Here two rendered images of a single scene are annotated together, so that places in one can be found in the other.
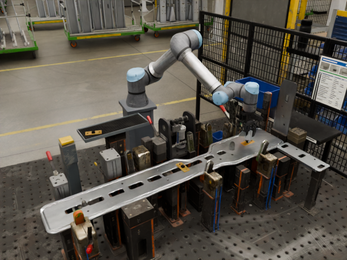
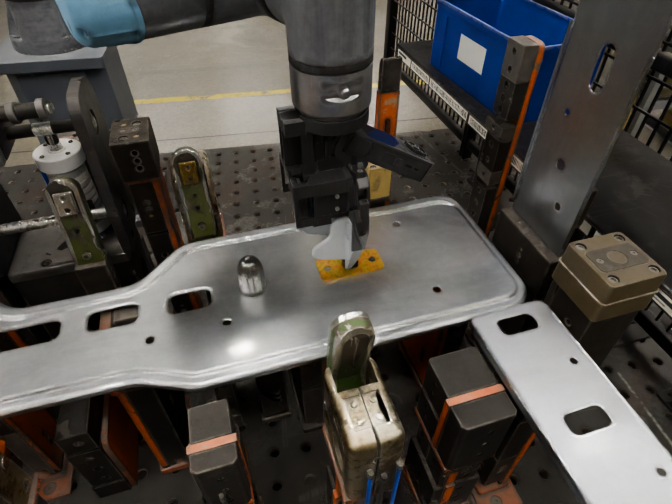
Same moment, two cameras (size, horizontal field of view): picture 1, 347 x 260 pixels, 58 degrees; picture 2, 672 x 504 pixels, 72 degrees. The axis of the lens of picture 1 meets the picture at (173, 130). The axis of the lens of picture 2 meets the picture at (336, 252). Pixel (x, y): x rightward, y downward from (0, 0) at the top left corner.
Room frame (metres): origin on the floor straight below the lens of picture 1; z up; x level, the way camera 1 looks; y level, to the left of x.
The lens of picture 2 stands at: (1.19, -0.54, 1.42)
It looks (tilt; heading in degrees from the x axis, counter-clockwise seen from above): 43 degrees down; 16
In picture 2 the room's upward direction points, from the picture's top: straight up
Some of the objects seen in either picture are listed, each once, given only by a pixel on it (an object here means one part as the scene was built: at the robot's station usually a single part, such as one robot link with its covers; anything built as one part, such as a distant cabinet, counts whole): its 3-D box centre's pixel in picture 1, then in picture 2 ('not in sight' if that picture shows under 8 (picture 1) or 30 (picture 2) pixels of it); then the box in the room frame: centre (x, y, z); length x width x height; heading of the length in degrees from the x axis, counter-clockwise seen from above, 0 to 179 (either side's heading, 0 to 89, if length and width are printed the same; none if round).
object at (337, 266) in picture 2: (248, 141); (350, 261); (1.60, -0.44, 1.01); 0.08 x 0.04 x 0.01; 122
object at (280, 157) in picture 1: (276, 176); (447, 441); (1.49, -0.61, 0.84); 0.11 x 0.10 x 0.28; 32
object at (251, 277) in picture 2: (232, 146); (251, 276); (1.54, -0.34, 1.02); 0.03 x 0.03 x 0.07
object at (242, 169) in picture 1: (240, 190); (236, 491); (1.36, -0.37, 0.84); 0.11 x 0.08 x 0.29; 32
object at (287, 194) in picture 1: (287, 172); (509, 431); (1.52, -0.68, 0.84); 0.11 x 0.06 x 0.29; 32
